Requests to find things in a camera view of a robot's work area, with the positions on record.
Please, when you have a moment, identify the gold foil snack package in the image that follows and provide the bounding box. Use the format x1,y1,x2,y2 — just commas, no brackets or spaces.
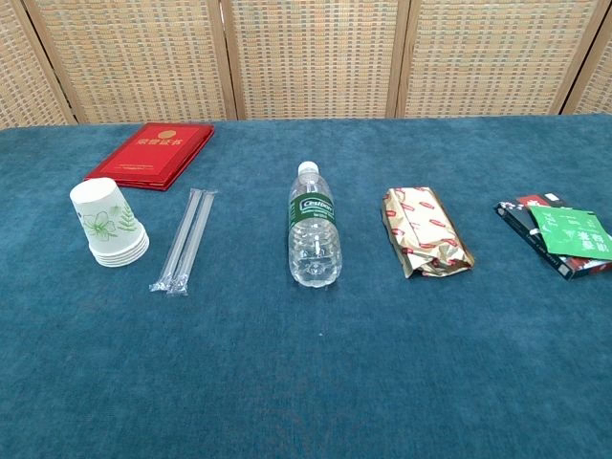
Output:
381,186,476,279

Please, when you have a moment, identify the clear wrapped drinking straw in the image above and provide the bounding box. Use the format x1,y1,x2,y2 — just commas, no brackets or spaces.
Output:
164,189,219,297
148,188,203,294

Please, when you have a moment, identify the red certificate folder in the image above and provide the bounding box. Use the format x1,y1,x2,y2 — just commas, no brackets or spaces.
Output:
84,124,216,193
89,122,215,186

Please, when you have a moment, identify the green tea packet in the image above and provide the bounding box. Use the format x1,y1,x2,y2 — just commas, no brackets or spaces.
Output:
530,206,612,262

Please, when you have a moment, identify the black flower print box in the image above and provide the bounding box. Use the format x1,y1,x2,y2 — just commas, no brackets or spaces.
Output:
493,200,575,281

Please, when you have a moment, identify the white floral paper cup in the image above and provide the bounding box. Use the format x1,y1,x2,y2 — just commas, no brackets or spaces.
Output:
88,229,148,256
90,232,149,260
92,235,150,264
69,177,146,251
94,238,151,268

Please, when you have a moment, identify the blue velvet tablecloth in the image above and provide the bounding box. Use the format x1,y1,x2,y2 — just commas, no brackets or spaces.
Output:
0,113,612,459

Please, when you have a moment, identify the woven wooden screen panel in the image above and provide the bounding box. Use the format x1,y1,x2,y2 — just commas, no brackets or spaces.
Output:
395,0,612,119
561,26,612,117
0,0,78,129
22,0,239,124
221,0,411,121

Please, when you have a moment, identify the clear plastic water bottle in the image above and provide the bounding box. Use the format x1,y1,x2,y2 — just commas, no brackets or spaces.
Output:
287,161,344,289

